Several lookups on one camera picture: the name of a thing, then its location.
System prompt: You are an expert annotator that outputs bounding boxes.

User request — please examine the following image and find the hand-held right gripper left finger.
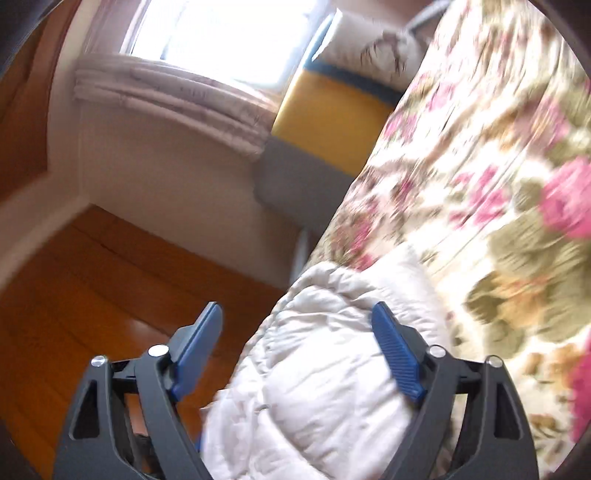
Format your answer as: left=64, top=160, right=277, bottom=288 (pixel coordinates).
left=52, top=302, right=225, bottom=480

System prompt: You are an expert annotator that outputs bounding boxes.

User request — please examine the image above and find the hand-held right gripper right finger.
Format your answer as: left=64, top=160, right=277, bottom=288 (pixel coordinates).
left=372, top=302, right=541, bottom=480

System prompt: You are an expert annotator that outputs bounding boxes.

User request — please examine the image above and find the white quilted duvet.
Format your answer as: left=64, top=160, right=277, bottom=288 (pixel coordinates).
left=201, top=249, right=462, bottom=480

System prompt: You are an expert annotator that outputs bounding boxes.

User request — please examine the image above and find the wooden wardrobe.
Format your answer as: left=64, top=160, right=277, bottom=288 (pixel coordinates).
left=0, top=203, right=305, bottom=480

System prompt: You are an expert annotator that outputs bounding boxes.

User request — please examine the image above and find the floral bedspread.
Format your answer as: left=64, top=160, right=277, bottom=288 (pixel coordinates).
left=314, top=0, right=591, bottom=480

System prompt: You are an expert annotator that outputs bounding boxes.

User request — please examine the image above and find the grey yellow blue headboard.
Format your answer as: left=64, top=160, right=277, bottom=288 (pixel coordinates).
left=256, top=14, right=407, bottom=227

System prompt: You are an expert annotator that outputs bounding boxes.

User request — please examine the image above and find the patterned beige curtain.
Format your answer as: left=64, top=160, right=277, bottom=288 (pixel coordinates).
left=74, top=58, right=278, bottom=160

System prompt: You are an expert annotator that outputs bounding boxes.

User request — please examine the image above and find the window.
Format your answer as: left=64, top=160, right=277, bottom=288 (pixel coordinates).
left=120, top=0, right=324, bottom=88

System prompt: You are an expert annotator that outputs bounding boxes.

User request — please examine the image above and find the white deer print pillow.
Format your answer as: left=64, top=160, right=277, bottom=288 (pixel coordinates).
left=321, top=9, right=428, bottom=88

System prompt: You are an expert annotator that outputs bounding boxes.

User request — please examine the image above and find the grey bed rail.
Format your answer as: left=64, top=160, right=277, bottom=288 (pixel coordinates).
left=293, top=228, right=312, bottom=282

